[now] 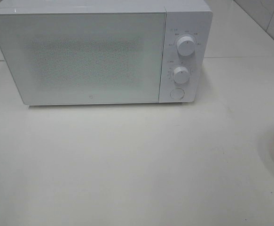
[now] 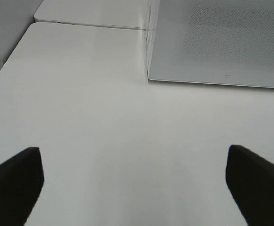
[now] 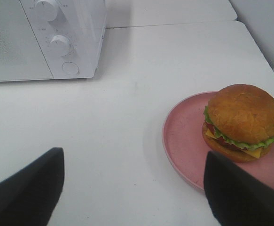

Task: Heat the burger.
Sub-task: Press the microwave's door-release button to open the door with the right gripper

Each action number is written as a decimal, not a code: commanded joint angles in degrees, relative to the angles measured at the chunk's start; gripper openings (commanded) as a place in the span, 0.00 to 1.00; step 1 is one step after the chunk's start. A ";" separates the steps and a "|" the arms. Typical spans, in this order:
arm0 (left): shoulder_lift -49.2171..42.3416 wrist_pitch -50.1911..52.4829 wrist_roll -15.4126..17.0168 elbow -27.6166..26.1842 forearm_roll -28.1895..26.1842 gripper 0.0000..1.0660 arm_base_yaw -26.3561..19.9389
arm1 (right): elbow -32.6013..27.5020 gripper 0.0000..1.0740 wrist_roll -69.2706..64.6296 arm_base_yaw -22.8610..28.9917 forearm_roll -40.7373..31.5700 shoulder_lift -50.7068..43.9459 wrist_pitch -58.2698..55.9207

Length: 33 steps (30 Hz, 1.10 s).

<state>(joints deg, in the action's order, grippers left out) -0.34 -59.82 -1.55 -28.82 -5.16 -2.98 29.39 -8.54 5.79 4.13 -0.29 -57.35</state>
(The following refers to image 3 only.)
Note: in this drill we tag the burger with lettuce and cheese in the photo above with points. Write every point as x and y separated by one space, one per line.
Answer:
239 122

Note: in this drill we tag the upper white microwave knob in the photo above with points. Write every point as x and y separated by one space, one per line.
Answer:
47 9

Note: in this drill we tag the round white door button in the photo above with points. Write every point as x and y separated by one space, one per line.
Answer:
70 68

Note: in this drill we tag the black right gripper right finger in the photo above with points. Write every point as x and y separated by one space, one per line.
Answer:
235 197

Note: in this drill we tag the white microwave knob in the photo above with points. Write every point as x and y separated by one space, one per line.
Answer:
47 9
60 45

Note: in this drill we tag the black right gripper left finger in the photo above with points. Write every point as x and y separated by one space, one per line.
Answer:
29 197

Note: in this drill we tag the pink round plate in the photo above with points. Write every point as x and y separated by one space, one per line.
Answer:
186 149

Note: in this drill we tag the lower white microwave knob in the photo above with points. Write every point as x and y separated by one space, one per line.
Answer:
60 45

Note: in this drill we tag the white microwave oven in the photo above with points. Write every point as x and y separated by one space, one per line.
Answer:
24 39

